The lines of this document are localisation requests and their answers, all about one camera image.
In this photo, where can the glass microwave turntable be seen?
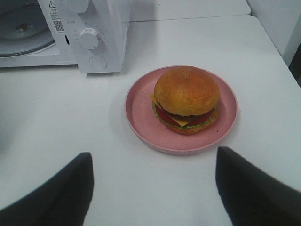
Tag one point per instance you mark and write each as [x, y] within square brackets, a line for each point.
[23, 30]

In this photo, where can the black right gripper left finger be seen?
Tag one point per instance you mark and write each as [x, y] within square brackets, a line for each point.
[63, 200]

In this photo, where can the white microwave oven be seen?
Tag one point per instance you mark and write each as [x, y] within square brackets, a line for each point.
[109, 17]

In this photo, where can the round white door button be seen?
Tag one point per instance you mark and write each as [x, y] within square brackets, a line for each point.
[98, 62]

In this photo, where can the white microwave knob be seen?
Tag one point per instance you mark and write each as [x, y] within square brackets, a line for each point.
[89, 38]
[78, 6]

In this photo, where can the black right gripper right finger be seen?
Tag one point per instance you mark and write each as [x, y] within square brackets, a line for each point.
[251, 197]

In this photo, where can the microwave warning label sticker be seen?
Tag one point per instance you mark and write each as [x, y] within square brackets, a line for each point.
[55, 18]

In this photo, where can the pink speckled plate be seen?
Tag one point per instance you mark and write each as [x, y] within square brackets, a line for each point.
[142, 120]

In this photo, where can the toy burger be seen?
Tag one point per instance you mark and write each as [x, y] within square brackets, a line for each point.
[185, 100]

